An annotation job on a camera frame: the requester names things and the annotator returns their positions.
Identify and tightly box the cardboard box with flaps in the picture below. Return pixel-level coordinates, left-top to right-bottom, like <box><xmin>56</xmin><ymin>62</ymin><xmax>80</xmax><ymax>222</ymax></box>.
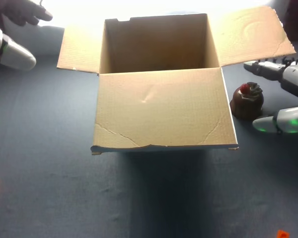
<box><xmin>56</xmin><ymin>6</ymin><xmax>297</xmax><ymax>156</ymax></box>

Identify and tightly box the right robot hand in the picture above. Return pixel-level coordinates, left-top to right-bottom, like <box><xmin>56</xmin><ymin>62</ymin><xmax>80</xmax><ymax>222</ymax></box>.
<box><xmin>243</xmin><ymin>56</ymin><xmax>298</xmax><ymax>135</ymax></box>

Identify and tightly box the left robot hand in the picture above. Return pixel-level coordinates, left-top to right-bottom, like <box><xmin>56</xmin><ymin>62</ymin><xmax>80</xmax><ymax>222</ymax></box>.
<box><xmin>0</xmin><ymin>0</ymin><xmax>53</xmax><ymax>72</ymax></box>

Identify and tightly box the grey table cloth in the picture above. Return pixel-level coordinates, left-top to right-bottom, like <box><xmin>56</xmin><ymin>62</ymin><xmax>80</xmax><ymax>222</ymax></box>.
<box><xmin>0</xmin><ymin>24</ymin><xmax>298</xmax><ymax>238</ymax></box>

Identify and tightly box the chocolate cupcake toy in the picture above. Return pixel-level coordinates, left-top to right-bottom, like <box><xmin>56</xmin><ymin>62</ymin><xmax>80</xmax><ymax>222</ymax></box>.
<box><xmin>229</xmin><ymin>81</ymin><xmax>265</xmax><ymax>121</ymax></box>

